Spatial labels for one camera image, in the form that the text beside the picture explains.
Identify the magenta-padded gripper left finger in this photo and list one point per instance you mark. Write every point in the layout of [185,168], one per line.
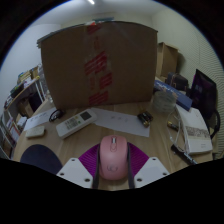
[75,171]

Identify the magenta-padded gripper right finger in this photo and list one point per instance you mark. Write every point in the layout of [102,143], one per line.
[151,170]

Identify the pink computer mouse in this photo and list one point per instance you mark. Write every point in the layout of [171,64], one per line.
[113,156]

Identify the dark blue round mouse pad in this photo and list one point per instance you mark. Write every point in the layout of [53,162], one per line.
[41,156]

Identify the black marker pen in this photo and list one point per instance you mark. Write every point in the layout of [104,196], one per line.
[183,154]

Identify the white air conditioner remote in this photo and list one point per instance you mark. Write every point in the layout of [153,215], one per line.
[75,123]

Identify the white book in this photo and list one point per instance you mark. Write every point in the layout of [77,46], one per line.
[196,130]

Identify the white paper sheet with writing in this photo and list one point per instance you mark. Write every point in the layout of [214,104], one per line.
[40,118]

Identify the blue flat box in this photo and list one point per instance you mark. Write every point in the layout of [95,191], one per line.
[175,93]

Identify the shelf unit with books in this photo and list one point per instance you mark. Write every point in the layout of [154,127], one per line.
[20,106]

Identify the black bag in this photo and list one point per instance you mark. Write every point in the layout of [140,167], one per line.
[203,91]

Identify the small brown cardboard box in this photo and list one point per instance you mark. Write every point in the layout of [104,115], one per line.
[166,60]

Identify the large brown cardboard box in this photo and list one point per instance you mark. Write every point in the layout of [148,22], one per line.
[100,63]

